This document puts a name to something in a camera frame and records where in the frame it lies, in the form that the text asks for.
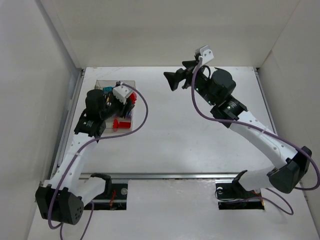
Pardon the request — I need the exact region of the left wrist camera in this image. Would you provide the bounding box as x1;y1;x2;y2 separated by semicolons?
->
112;85;133;105

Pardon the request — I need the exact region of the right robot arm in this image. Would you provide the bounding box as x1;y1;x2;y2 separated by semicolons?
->
163;60;314;194

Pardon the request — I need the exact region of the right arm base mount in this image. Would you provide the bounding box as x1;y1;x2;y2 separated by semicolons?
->
214;170;265;210

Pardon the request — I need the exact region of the clear bin nearest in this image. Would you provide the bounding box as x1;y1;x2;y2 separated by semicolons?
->
102;118;133;136

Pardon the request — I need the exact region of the red lego plate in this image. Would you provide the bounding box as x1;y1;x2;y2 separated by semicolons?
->
118;121;131;129

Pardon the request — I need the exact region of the red flower lego brick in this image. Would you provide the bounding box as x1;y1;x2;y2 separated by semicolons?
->
129;92;137;105

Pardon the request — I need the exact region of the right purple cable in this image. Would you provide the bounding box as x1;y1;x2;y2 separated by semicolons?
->
190;57;320;216

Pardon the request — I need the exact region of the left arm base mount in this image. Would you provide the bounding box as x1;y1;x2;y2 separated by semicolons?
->
76;173;129;211

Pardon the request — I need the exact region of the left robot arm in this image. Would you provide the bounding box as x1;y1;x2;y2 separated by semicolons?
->
35;85;136;225

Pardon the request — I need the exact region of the teal frog lego brick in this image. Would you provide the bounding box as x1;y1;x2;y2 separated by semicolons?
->
102;86;113;93

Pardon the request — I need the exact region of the red curved lego brick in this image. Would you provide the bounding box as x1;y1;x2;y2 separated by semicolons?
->
112;118;119;132

